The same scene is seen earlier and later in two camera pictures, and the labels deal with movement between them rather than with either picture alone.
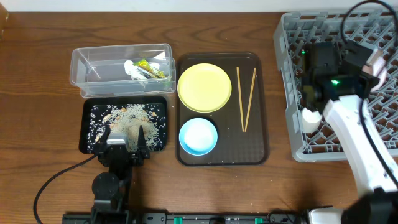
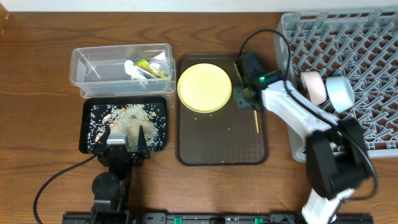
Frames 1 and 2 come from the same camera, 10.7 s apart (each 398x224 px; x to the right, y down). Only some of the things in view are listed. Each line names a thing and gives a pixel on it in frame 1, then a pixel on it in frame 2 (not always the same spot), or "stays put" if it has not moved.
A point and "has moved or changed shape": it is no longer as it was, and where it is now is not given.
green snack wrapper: [147, 71] stays put
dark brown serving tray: [242, 122] stays put
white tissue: [135, 71] stays put
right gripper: [311, 101] to [241, 98]
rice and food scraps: [127, 118] stays put
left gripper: [121, 156] stays put
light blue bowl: [198, 136] has moved or changed shape
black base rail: [280, 218] stays put
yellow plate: [204, 88] stays put
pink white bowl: [376, 66] has moved or changed shape
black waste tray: [103, 116] stays put
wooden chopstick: [250, 100] to [256, 121]
